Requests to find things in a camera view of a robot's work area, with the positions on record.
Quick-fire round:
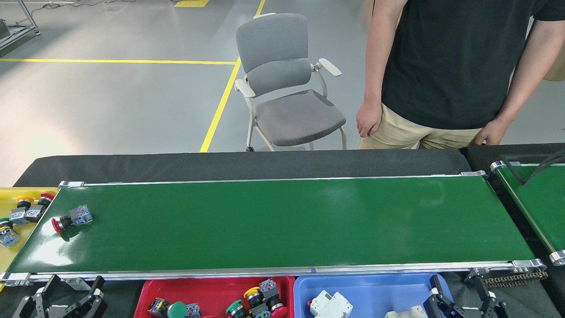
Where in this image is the green push button switch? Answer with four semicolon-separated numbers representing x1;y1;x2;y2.
226;299;248;318
147;297;188;318
0;218;21;248

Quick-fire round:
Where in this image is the person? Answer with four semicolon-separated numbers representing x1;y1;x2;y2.
356;0;565;150

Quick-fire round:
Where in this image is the red plastic tray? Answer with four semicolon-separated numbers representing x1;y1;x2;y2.
133;276;295;318

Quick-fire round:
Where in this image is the person's left hand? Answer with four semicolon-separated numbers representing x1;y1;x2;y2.
475;118;512;146

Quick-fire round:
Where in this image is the golden plant pot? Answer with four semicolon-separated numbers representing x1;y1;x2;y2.
543;44;565;82

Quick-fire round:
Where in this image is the large black cloth table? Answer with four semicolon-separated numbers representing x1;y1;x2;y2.
0;149;561;318

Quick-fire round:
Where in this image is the yellow plastic tray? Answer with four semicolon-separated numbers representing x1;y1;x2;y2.
0;188;59;292

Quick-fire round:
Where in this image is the grey metal rack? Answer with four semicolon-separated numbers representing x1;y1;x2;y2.
0;0;40;49

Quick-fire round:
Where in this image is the person's right hand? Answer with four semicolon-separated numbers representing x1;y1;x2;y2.
356;99;383;137

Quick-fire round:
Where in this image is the grey office chair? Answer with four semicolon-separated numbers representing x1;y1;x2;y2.
234;13;347;152

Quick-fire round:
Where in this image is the black drive chain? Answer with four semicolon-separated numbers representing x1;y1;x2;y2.
483;270;548;288

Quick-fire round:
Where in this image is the long green conveyor belt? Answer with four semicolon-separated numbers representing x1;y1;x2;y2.
0;171;547;292

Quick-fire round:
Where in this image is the blue plastic tray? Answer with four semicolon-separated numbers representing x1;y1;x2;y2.
294;274;455;318

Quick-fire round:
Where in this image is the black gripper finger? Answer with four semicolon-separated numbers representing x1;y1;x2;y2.
46;276;108;318
13;275;61;318
473;277;509;318
423;275;466;318

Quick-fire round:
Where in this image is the black floor cable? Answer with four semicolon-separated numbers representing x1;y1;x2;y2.
13;0;106;23

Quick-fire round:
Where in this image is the white circuit breaker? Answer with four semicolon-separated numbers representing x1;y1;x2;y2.
384;306;429;318
307;290;354;318

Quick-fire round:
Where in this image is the yellow push button switch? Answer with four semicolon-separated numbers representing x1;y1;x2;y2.
243;287;271;318
8;196;35;226

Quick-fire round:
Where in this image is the green feeder conveyor belt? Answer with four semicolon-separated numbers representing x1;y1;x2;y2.
490;160;565;265

